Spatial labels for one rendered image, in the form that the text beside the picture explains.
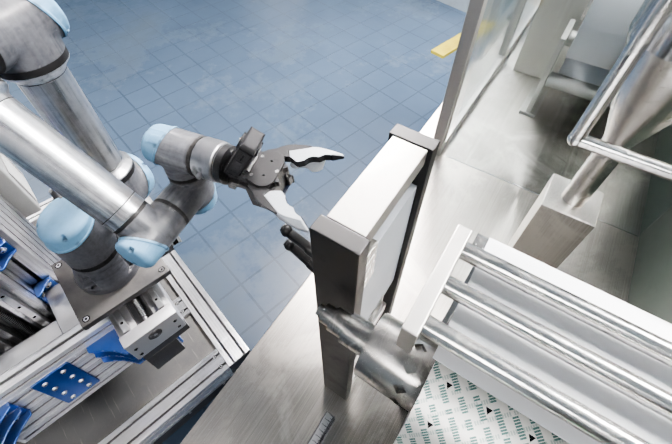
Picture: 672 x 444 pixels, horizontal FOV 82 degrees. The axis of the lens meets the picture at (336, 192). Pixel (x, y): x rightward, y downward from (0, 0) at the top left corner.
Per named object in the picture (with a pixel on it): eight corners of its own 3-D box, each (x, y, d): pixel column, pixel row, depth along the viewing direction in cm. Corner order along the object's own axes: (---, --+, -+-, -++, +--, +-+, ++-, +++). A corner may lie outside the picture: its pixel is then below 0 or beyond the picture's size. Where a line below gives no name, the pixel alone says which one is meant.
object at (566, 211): (498, 235, 96) (637, 3, 52) (556, 262, 91) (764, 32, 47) (478, 278, 89) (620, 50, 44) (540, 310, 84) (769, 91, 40)
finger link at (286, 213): (313, 243, 63) (285, 202, 67) (309, 226, 58) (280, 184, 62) (296, 253, 62) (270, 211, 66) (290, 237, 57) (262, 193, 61)
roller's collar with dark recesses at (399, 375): (383, 326, 41) (389, 301, 36) (435, 359, 39) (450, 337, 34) (351, 381, 38) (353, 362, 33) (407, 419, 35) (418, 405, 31)
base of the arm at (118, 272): (69, 265, 100) (46, 245, 92) (125, 232, 106) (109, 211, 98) (91, 307, 93) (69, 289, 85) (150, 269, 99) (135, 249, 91)
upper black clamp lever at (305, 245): (284, 224, 42) (286, 219, 40) (321, 253, 41) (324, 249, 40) (276, 233, 41) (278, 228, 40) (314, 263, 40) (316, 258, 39)
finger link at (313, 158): (340, 159, 71) (291, 171, 70) (339, 139, 66) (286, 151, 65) (345, 173, 70) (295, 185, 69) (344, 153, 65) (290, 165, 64)
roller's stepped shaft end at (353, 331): (327, 302, 41) (327, 289, 38) (377, 333, 39) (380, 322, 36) (310, 327, 39) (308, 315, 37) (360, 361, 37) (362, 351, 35)
